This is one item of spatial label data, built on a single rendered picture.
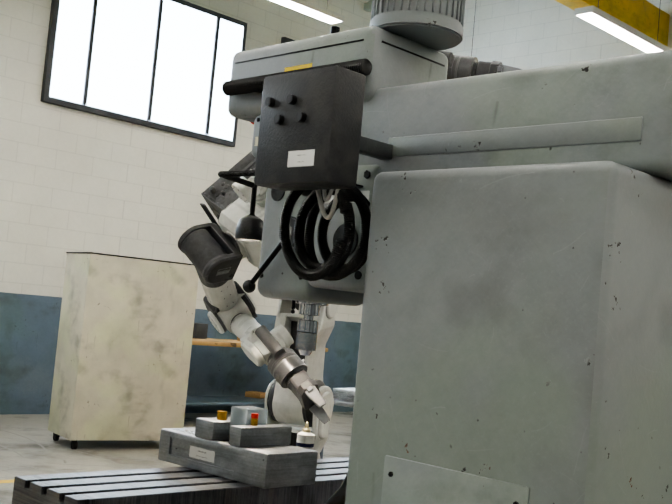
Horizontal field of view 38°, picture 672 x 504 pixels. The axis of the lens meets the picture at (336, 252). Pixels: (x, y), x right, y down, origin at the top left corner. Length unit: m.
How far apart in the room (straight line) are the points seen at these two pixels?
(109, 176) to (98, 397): 3.21
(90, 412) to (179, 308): 1.14
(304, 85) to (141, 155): 9.23
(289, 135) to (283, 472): 0.69
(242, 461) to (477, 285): 0.68
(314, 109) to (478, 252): 0.39
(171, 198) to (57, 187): 1.42
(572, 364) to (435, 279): 0.30
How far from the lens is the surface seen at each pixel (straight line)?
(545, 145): 1.74
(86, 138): 10.64
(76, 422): 8.27
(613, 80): 1.71
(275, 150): 1.82
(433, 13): 2.07
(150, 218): 11.03
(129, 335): 8.35
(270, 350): 2.65
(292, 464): 2.05
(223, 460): 2.10
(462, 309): 1.65
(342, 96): 1.74
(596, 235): 1.53
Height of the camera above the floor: 1.29
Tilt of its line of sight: 4 degrees up
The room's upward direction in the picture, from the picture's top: 5 degrees clockwise
